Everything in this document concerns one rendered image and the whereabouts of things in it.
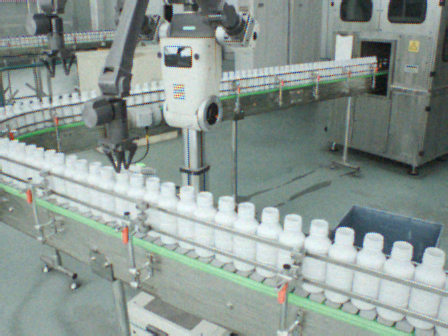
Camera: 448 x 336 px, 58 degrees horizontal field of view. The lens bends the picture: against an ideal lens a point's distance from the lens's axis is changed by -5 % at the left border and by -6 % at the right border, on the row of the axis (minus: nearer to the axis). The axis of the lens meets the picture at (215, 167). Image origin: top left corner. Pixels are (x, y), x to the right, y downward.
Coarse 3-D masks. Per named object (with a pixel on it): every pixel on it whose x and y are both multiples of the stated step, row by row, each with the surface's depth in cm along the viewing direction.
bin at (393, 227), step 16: (352, 208) 147; (368, 208) 145; (336, 224) 134; (352, 224) 150; (368, 224) 147; (384, 224) 143; (400, 224) 140; (416, 224) 137; (432, 224) 134; (384, 240) 145; (400, 240) 141; (416, 240) 138; (432, 240) 135; (416, 256) 140
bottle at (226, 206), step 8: (224, 200) 105; (232, 200) 102; (224, 208) 102; (232, 208) 102; (216, 216) 103; (224, 216) 102; (232, 216) 102; (224, 224) 102; (232, 224) 102; (216, 232) 104; (224, 232) 103; (216, 240) 105; (224, 240) 103; (232, 240) 104; (224, 248) 104; (232, 248) 104; (216, 256) 107; (224, 256) 105
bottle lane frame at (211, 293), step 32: (0, 192) 159; (32, 224) 152; (64, 224) 138; (96, 224) 127; (128, 256) 123; (160, 256) 114; (160, 288) 119; (192, 288) 111; (224, 288) 104; (256, 288) 98; (224, 320) 108; (256, 320) 101; (288, 320) 95; (320, 320) 90; (352, 320) 86
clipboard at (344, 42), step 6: (336, 36) 459; (342, 36) 452; (348, 36) 446; (336, 42) 460; (342, 42) 454; (348, 42) 448; (336, 48) 462; (342, 48) 456; (348, 48) 450; (336, 54) 464; (342, 54) 458; (348, 54) 451; (336, 60) 466
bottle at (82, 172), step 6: (78, 162) 132; (84, 162) 131; (78, 168) 130; (84, 168) 130; (78, 174) 130; (84, 174) 130; (78, 180) 130; (84, 180) 130; (78, 186) 131; (78, 192) 132; (84, 192) 131; (78, 198) 133; (84, 198) 132; (78, 204) 134; (84, 210) 133; (90, 210) 134
